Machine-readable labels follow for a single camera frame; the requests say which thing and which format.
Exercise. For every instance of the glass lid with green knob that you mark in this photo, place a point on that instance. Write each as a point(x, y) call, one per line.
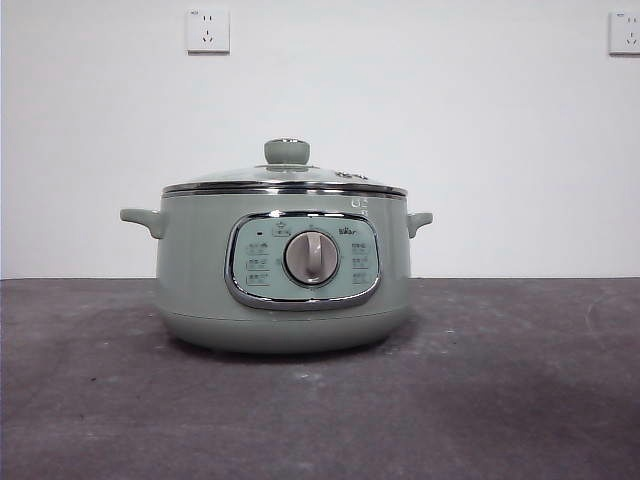
point(286, 151)

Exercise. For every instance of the green electric cooking pot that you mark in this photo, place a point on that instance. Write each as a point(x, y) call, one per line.
point(200, 280)

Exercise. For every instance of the white wall socket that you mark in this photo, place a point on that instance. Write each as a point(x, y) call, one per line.
point(209, 31)
point(625, 33)

